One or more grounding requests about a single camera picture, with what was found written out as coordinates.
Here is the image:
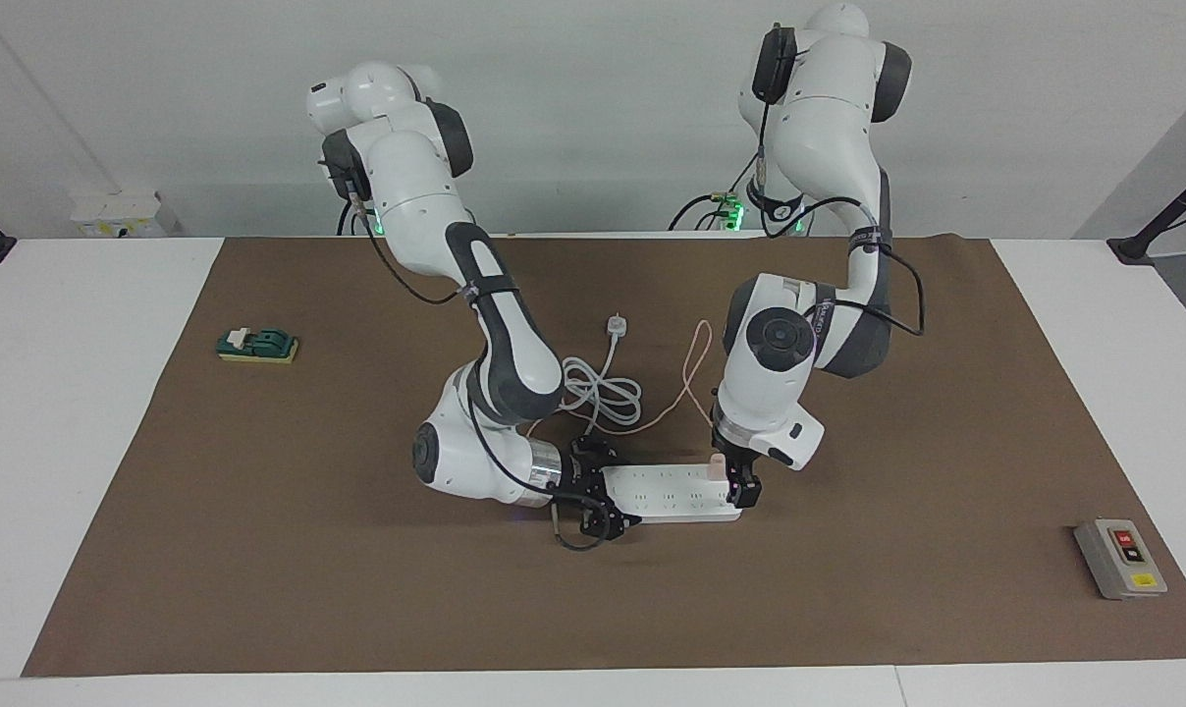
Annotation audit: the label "white wall box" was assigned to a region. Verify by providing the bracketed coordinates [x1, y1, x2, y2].
[70, 191, 168, 240]

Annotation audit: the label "black base cables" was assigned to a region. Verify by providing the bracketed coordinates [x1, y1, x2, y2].
[667, 162, 763, 234]

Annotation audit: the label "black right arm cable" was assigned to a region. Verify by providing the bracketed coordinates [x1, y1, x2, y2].
[336, 162, 616, 553]

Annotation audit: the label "brown table mat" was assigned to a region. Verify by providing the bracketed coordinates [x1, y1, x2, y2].
[22, 234, 1186, 679]

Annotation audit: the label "white power cord with plug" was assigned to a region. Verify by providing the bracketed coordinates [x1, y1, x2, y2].
[557, 313, 644, 440]

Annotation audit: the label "pink charging cable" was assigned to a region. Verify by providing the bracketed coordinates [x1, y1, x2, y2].
[524, 319, 718, 439]

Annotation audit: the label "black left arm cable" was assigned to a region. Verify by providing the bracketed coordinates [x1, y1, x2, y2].
[752, 24, 926, 338]

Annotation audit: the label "white power strip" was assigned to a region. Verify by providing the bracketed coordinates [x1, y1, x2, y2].
[601, 462, 741, 523]

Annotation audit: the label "grey on-off switch box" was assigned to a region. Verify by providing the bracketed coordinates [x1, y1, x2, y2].
[1074, 517, 1168, 601]

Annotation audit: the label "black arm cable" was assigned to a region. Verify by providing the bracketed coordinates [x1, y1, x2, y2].
[752, 24, 926, 338]
[336, 162, 616, 553]

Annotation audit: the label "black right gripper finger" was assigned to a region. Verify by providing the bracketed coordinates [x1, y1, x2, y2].
[579, 501, 643, 542]
[571, 437, 621, 474]

